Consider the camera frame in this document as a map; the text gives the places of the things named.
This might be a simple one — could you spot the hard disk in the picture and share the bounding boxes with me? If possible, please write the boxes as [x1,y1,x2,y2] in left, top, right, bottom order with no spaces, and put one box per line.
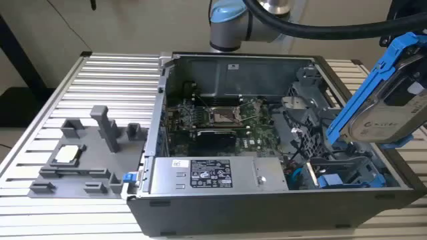
[325,31,427,150]

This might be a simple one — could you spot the black wire white connector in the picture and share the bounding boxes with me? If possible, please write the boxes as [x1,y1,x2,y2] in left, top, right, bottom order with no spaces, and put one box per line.
[281,109,304,161]

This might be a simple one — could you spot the grey metal disk bay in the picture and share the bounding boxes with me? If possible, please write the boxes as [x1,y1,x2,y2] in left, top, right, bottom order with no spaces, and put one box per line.
[283,65,384,166]

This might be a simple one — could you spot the blue disk carrier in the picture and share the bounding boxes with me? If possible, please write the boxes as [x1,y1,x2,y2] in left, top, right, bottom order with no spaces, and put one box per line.
[317,174,384,189]

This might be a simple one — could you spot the metal socket cover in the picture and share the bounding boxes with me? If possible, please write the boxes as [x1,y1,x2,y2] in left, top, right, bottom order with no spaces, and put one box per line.
[236,96,265,118]

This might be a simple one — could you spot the green motherboard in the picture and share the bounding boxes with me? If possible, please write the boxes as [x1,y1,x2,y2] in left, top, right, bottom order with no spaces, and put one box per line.
[164,96,284,158]

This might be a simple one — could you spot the CPU socket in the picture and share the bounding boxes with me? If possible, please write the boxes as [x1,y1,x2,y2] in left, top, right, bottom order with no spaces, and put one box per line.
[208,106,241,125]

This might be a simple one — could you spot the black RAM sticks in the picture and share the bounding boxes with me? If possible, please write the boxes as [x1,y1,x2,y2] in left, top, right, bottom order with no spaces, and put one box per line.
[196,95,245,108]

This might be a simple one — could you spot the black graphics card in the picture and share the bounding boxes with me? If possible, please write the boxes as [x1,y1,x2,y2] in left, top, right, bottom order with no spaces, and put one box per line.
[195,128,239,149]

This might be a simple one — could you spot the black open PC case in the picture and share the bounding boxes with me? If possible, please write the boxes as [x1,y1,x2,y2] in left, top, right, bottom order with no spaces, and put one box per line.
[125,51,427,238]

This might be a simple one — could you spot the silver power supply unit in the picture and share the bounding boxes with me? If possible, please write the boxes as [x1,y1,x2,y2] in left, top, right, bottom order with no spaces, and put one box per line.
[145,156,289,195]

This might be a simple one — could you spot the blue case latch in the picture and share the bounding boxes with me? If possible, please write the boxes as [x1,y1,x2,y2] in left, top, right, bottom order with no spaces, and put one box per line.
[121,172,138,185]

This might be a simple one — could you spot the grey parts rack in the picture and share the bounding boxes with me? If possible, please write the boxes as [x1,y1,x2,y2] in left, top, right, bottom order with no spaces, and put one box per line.
[28,104,150,200]

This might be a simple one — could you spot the silver CPU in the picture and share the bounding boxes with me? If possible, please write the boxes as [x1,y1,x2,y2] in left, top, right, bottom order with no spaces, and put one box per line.
[54,145,81,164]

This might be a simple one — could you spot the black box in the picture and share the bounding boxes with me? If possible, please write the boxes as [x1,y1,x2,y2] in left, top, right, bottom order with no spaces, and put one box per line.
[0,86,56,128]

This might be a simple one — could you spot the silver metal bracket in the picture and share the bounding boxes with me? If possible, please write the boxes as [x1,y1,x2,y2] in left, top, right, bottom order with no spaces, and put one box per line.
[280,96,317,111]

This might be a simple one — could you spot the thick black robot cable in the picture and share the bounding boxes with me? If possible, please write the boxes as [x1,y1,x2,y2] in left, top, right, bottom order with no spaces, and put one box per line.
[244,0,427,41]

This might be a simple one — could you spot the blue flat cable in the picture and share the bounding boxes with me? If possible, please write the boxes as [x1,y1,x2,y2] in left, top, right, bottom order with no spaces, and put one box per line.
[288,166,304,186]

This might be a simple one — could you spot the thin wire locking lever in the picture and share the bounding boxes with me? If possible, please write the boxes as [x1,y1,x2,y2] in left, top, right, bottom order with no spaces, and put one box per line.
[195,92,216,112]

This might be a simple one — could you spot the thin black wall wire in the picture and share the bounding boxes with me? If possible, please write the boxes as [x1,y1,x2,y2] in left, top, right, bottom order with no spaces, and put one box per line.
[45,0,93,53]

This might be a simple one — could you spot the black desk frame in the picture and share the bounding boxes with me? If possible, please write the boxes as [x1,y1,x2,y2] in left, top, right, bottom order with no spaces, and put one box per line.
[0,12,46,101]

